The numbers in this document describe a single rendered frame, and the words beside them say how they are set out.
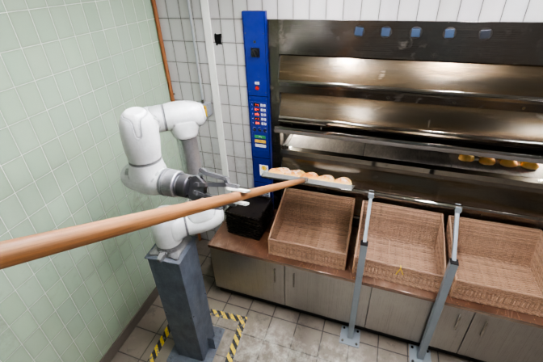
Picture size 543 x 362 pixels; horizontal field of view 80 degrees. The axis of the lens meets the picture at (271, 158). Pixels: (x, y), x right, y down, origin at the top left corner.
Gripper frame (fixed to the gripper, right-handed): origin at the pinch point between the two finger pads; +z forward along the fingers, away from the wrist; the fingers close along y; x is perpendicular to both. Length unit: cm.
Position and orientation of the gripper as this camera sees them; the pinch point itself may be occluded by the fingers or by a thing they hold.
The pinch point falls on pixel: (237, 195)
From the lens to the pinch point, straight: 99.8
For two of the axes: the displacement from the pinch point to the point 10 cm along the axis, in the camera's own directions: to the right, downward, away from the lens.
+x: -3.0, -0.1, -9.5
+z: 9.4, 1.4, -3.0
